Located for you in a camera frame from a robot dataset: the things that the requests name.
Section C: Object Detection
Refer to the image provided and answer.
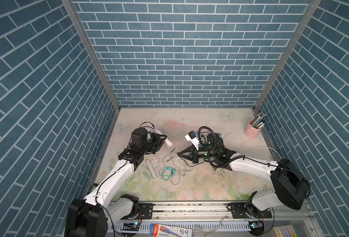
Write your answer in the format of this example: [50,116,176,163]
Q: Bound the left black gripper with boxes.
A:
[140,132,167,155]

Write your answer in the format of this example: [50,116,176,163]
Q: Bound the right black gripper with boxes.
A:
[179,145,218,164]

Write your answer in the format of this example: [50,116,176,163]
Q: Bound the black cable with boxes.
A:
[174,150,206,168]

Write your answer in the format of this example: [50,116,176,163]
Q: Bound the green plug adapter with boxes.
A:
[199,135,207,143]

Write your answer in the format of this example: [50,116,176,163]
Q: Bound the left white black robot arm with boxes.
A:
[64,128,170,237]

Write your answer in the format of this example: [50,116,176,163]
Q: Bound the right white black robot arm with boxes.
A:
[177,132,311,218]

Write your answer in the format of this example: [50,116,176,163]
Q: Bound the pink pen holder cup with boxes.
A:
[244,119,264,139]

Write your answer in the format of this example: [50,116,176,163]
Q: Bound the clear plastic bag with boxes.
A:
[193,215,227,237]

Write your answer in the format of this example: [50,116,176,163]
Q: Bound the red blue package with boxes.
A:
[149,224,194,237]

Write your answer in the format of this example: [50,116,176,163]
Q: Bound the coloured marker set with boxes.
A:
[273,225,299,237]

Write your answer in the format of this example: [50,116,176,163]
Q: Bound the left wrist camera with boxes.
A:
[131,127,148,147]

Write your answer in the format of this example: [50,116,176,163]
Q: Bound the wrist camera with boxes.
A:
[185,131,200,150]
[131,127,148,147]

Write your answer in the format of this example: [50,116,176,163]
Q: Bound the white power strip cord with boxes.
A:
[221,133,282,161]

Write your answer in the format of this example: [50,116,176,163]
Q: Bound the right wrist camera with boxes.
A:
[185,131,200,150]

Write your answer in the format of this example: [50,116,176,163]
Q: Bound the teal coiled charging cable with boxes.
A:
[158,153,188,186]

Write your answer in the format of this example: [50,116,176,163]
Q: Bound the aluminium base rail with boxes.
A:
[106,201,322,237]

